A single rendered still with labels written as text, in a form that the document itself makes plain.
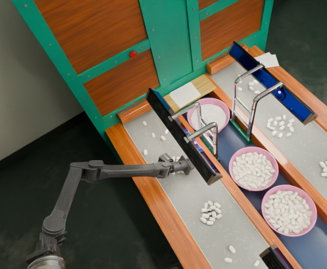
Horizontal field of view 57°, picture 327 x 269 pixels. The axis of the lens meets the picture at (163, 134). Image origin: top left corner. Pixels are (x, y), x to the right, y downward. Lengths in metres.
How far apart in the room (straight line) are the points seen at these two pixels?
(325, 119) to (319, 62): 1.43
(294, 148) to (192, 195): 0.65
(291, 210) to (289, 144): 0.39
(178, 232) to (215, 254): 0.21
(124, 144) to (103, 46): 0.64
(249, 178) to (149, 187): 0.56
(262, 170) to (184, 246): 0.60
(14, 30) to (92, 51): 0.88
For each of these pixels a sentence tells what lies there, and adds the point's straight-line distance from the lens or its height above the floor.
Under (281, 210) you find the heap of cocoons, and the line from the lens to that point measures 1.73.
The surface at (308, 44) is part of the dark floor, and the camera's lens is 3.51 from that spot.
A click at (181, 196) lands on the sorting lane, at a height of 0.74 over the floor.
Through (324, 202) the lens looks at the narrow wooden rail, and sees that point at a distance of 1.77.
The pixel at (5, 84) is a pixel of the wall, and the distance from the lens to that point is 2.58.
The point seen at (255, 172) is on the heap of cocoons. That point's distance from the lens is 1.80.
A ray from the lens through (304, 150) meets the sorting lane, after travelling 1.90.
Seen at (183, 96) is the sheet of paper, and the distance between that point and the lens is 2.01.
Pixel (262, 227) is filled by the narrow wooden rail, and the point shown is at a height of 0.76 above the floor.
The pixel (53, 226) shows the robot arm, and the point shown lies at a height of 1.36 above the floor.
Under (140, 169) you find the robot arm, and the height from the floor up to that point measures 1.01.
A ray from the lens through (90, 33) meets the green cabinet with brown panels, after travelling 1.53.
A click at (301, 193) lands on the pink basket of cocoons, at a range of 1.78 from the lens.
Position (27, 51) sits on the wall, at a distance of 2.46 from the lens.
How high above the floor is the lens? 2.37
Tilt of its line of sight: 58 degrees down
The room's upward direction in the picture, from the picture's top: 17 degrees counter-clockwise
